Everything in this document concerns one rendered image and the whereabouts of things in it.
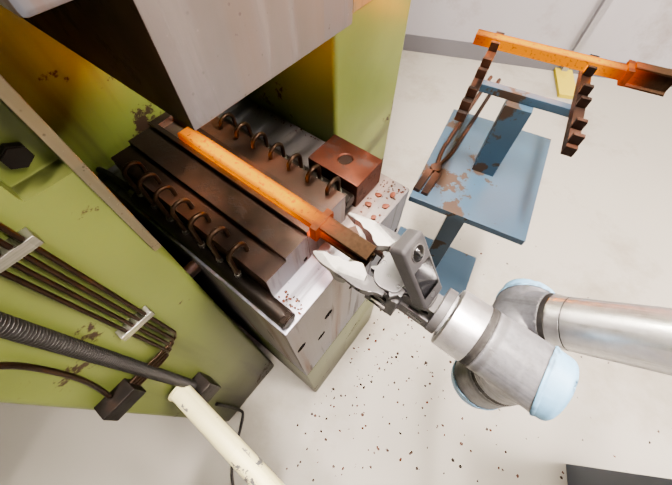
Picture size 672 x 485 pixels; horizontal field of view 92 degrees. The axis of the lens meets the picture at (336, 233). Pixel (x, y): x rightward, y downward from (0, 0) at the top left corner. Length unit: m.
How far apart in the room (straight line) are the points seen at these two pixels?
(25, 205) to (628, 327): 0.70
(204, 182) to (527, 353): 0.56
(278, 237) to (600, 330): 0.48
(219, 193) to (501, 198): 0.70
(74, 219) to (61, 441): 1.39
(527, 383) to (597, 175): 2.05
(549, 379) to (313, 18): 0.46
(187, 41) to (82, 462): 1.60
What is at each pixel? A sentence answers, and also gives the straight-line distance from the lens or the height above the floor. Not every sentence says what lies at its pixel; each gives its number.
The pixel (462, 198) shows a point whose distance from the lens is 0.92.
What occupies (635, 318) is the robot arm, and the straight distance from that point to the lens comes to 0.59.
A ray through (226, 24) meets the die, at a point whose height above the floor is 1.33.
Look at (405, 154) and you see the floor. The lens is 2.08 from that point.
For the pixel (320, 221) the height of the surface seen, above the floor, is 1.01.
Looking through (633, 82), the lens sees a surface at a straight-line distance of 1.02.
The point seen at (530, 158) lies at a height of 0.76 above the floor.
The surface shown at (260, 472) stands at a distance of 0.82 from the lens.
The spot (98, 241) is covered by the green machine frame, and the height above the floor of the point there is 1.10.
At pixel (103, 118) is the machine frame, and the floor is 1.01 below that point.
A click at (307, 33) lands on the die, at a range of 0.33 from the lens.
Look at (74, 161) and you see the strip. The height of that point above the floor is 1.21.
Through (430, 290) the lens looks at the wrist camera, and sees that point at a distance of 0.47.
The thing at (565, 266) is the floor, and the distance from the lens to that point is 1.95.
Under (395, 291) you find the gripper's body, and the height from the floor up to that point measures 1.01.
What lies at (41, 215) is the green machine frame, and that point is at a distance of 0.43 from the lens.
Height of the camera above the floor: 1.44
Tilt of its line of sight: 59 degrees down
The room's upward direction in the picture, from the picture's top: straight up
